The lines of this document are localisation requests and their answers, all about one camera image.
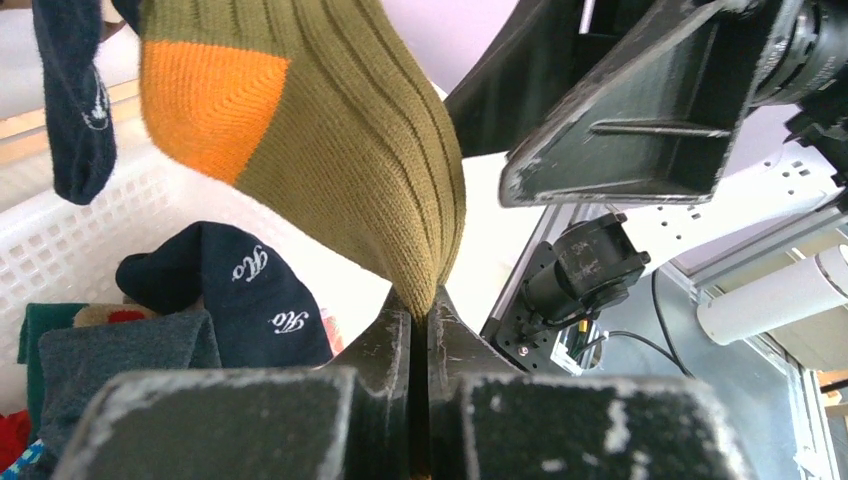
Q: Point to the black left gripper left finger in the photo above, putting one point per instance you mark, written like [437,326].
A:
[380,354]

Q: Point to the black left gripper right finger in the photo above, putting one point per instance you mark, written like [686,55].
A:
[459,361]

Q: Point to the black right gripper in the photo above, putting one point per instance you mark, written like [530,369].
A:
[654,120]

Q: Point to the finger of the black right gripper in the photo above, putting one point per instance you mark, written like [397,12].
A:
[521,75]

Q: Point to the navy sock white lettering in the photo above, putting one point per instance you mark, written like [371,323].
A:
[262,314]

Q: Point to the olive sock orange heel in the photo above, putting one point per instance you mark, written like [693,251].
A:
[317,110]

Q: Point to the navy blue sock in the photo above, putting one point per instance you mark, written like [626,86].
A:
[78,362]

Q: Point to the dark teal sock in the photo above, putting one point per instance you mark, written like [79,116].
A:
[39,319]

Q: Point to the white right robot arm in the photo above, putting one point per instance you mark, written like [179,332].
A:
[785,159]

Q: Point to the white cylinder roll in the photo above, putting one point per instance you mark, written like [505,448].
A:
[803,289]

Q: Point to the white plastic basket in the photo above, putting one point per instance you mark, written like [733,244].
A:
[55,251]

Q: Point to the navy sock striped cuff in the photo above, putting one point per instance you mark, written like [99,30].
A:
[77,105]

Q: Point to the red hanging sock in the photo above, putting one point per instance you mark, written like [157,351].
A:
[15,432]

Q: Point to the wooden hanging rack frame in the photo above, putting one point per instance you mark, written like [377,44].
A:
[25,135]

